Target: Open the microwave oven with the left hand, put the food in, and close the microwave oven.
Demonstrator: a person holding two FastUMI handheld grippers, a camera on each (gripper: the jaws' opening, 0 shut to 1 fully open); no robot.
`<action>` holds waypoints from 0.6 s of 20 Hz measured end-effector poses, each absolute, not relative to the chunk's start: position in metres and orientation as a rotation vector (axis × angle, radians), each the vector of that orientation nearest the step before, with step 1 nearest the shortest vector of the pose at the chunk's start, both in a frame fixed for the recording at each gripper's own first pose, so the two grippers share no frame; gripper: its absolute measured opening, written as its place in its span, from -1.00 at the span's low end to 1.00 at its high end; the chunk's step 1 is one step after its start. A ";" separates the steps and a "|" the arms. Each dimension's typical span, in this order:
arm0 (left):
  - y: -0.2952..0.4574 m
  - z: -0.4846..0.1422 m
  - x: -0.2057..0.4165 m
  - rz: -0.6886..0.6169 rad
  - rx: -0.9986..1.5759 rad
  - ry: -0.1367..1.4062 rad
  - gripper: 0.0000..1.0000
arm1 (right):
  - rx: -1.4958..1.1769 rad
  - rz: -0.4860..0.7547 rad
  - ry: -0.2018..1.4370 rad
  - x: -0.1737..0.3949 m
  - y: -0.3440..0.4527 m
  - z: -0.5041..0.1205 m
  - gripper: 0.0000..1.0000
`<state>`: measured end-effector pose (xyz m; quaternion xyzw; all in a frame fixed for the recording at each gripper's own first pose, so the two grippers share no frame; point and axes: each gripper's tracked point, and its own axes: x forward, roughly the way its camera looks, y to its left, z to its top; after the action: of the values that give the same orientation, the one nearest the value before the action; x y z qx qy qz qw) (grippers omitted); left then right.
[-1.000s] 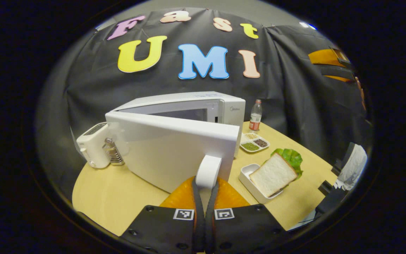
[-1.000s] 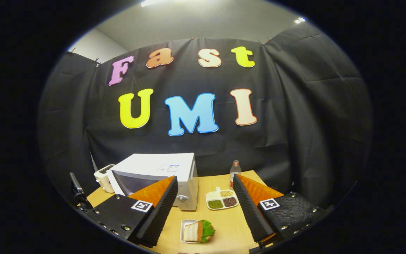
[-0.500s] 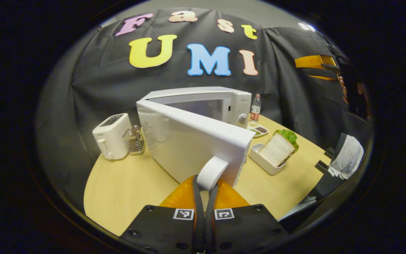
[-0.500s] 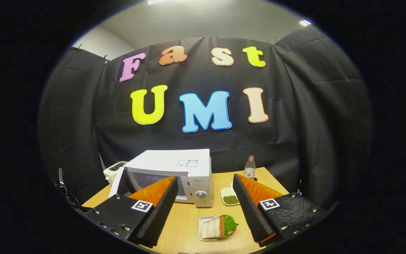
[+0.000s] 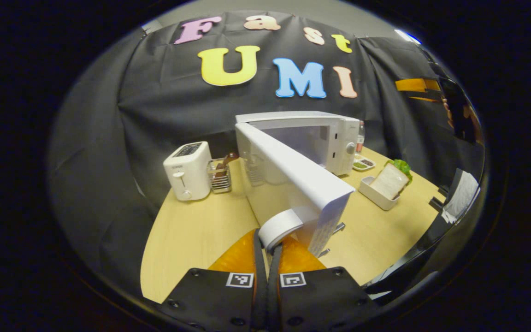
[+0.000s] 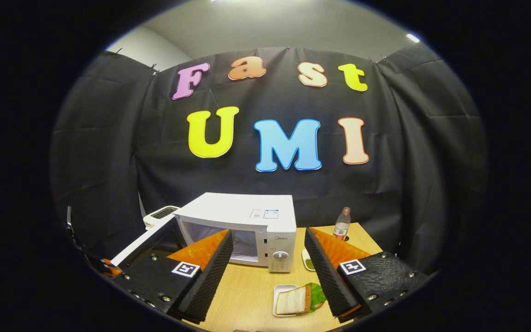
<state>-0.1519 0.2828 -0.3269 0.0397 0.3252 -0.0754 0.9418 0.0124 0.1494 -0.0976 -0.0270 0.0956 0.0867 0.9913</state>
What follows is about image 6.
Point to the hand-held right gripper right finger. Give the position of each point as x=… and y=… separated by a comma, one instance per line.
x=327, y=276

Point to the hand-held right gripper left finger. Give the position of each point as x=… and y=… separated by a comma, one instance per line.
x=210, y=276

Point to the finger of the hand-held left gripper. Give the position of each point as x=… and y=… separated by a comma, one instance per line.
x=112, y=268

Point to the sandwich with lettuce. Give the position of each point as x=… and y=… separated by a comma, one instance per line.
x=291, y=302

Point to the white microwave oven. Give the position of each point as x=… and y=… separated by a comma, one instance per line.
x=238, y=207

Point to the white divided plate with beans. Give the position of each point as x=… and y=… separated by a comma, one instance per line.
x=308, y=263

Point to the small white square plate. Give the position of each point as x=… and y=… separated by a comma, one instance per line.
x=284, y=288

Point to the clear plastic water bottle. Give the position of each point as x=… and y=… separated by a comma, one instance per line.
x=341, y=228

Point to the white toaster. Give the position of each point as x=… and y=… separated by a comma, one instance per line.
x=159, y=216

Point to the small ceiling light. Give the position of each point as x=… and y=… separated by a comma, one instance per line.
x=413, y=38

